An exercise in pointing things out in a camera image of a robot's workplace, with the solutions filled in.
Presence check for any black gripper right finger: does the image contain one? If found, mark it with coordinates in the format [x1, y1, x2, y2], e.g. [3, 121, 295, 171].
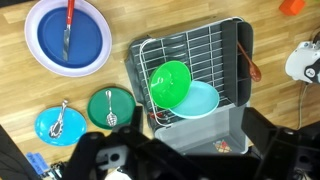
[241, 107, 277, 154]

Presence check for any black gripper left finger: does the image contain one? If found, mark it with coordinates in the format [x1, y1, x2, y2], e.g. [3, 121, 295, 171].
[130, 106, 143, 132]

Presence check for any red handled butter knife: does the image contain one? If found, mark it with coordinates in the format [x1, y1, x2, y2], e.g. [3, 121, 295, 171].
[62, 0, 75, 61]

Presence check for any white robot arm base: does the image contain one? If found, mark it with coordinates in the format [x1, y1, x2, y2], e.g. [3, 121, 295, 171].
[285, 41, 320, 84]

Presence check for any dark green plate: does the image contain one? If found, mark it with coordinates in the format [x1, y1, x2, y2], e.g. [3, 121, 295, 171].
[87, 87, 136, 130]

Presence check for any light blue small plate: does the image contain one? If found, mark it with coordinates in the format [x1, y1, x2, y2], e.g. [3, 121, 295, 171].
[34, 106, 87, 146]

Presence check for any lavender oval plate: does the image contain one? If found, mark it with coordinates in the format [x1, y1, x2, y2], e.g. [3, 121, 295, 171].
[24, 0, 112, 77]

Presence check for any silver slotted spoon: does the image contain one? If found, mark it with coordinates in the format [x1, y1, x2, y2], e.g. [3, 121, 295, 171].
[106, 90, 118, 127]

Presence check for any bright green bowl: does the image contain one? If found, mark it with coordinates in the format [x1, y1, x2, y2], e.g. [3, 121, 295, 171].
[149, 60, 191, 109]

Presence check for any brown wooden spoon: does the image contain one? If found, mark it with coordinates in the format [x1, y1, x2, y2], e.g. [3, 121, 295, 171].
[237, 42, 262, 82]

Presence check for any light teal bowl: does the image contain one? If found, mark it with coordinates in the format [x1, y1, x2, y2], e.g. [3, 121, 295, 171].
[170, 81, 220, 119]

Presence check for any grey dish drying rack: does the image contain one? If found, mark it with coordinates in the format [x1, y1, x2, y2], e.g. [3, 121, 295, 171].
[126, 17, 253, 154]

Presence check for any orange cube block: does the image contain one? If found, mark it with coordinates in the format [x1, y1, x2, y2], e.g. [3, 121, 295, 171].
[279, 0, 306, 16]

